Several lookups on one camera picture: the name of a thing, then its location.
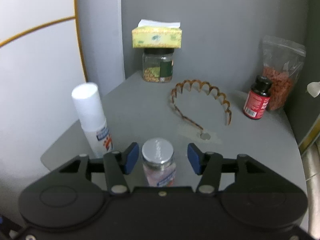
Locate pink pill bottle silver lid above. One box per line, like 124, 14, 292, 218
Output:
142, 138, 176, 187

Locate white blue spray bottle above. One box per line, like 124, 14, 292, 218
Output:
71, 82, 113, 158

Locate coin on nightstand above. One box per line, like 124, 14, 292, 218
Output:
200, 133, 211, 140

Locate grey nightstand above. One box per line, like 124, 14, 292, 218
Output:
102, 72, 306, 190

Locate red label supplement bottle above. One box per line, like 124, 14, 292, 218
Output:
243, 75, 272, 120

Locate brown wavy headband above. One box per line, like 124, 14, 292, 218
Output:
170, 79, 232, 133

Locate clear jar black lid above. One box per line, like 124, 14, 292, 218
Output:
143, 48, 174, 83

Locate bag of red dried goods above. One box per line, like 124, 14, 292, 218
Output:
262, 36, 306, 111

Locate yellow tissue pack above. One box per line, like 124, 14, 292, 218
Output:
132, 19, 182, 49

